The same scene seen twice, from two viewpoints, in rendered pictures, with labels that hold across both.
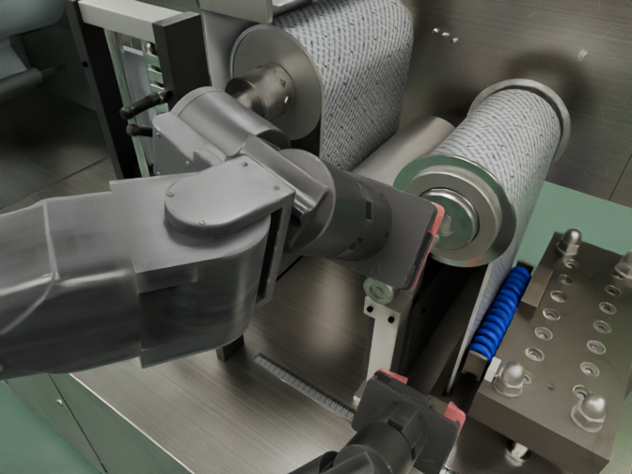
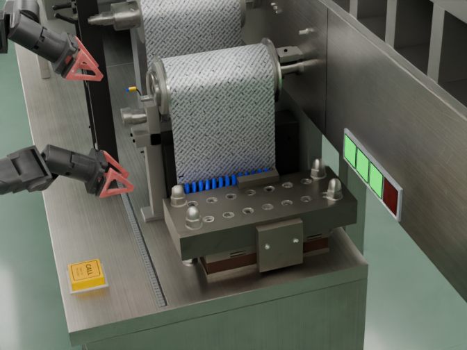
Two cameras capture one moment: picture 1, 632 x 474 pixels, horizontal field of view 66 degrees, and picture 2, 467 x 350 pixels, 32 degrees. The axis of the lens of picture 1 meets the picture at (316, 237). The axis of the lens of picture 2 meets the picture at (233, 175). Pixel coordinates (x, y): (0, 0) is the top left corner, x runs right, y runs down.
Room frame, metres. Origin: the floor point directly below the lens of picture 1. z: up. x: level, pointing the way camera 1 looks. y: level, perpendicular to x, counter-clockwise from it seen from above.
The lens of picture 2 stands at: (-0.68, -1.32, 2.01)
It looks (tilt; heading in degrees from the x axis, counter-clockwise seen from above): 31 degrees down; 41
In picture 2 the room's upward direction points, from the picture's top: 3 degrees counter-clockwise
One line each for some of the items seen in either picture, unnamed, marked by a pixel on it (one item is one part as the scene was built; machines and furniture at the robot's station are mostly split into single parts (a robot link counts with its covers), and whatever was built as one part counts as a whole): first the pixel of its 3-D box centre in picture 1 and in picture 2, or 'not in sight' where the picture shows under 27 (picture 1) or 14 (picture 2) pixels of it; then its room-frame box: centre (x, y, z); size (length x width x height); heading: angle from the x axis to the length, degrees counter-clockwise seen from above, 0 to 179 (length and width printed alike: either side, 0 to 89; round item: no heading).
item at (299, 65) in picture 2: not in sight; (285, 67); (0.68, -0.31, 1.25); 0.07 x 0.04 x 0.04; 146
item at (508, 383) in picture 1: (512, 375); (178, 194); (0.36, -0.25, 1.05); 0.04 x 0.04 x 0.04
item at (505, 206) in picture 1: (449, 213); (162, 87); (0.44, -0.15, 1.25); 0.15 x 0.01 x 0.15; 56
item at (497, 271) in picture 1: (503, 262); (225, 144); (0.51, -0.27, 1.11); 0.23 x 0.01 x 0.18; 146
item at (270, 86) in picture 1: (260, 96); (125, 15); (0.56, 0.07, 1.33); 0.06 x 0.06 x 0.06; 56
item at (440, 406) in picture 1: (473, 345); not in sight; (0.51, -0.27, 0.92); 0.28 x 0.04 x 0.04; 146
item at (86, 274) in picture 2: not in sight; (86, 274); (0.16, -0.15, 0.91); 0.07 x 0.07 x 0.02; 56
